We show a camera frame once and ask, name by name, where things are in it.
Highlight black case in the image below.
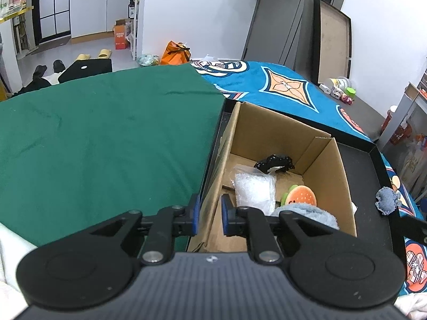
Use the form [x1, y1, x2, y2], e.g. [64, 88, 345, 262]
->
[58, 58, 113, 84]

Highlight cream fleece blanket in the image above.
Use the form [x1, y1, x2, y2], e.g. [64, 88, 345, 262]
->
[0, 222, 427, 320]

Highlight black and white clothes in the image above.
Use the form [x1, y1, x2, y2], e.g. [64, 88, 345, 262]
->
[13, 73, 61, 95]

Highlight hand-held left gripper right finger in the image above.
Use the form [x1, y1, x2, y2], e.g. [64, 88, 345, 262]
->
[220, 193, 341, 266]

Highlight brown cardboard box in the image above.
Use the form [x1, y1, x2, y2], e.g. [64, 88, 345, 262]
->
[187, 102, 358, 254]

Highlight blue printed blanket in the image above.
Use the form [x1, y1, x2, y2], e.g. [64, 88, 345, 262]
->
[190, 59, 427, 297]

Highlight white storage rack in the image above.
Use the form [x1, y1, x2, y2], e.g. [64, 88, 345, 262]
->
[127, 0, 141, 61]

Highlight white kitchen cabinet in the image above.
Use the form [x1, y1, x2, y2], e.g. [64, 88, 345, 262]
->
[68, 0, 141, 44]

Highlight clear greenish bag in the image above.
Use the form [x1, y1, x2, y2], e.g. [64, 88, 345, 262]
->
[137, 54, 161, 67]

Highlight black framed board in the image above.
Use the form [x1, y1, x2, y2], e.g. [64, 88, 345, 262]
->
[312, 0, 352, 85]

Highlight black framed glass door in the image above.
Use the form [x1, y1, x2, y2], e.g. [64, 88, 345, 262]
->
[31, 0, 72, 44]

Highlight beige tote bag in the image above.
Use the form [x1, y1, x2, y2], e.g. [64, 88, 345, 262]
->
[398, 133, 427, 194]

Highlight red bag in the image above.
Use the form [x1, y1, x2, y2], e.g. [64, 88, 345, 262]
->
[389, 120, 412, 145]

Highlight black plush toy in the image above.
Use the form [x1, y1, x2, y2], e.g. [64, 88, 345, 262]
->
[254, 154, 296, 174]

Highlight orange cardboard box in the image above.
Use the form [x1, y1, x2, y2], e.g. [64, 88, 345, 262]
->
[113, 18, 131, 50]

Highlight grey plush cloth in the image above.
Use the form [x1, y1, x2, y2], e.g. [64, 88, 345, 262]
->
[271, 204, 340, 230]

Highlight grey desk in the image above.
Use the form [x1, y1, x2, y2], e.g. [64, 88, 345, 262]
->
[376, 70, 427, 150]

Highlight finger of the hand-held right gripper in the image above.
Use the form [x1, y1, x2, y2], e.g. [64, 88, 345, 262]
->
[398, 215, 427, 245]

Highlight green bed sheet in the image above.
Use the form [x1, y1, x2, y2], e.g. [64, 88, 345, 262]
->
[0, 64, 227, 247]

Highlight orange bag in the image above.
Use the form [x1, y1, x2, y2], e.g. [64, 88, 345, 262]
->
[160, 41, 192, 65]

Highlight small grey plush piece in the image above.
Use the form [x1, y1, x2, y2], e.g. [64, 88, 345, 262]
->
[375, 187, 402, 215]

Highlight clear plastic bag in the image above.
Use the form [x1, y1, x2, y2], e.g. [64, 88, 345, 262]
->
[234, 173, 277, 217]

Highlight yellow label plastic bottle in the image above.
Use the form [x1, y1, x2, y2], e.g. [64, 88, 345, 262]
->
[329, 77, 354, 89]

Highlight black tray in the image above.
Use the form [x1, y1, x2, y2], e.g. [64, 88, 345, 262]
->
[185, 99, 408, 284]

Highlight burger plush toy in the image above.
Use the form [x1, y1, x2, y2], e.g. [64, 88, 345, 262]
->
[279, 185, 317, 207]

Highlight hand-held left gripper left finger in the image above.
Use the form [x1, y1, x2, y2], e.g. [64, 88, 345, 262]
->
[85, 193, 201, 266]

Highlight yellow table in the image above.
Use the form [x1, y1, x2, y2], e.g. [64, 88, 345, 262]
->
[0, 5, 34, 24]

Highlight grey door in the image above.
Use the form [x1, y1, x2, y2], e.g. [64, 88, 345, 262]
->
[242, 0, 352, 70]

